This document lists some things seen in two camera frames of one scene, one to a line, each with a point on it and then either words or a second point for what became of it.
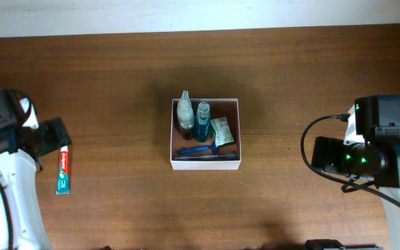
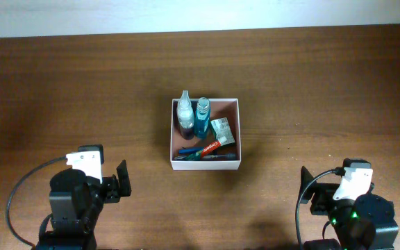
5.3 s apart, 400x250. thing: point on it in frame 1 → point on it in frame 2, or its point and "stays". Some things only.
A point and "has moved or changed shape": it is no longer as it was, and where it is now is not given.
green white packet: [223, 132] stays
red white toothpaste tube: [63, 182] has moved or changed shape
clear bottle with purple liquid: [185, 116] stays
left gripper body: [52, 137] → [109, 189]
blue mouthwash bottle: [203, 119] stays
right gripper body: [336, 156] → [322, 202]
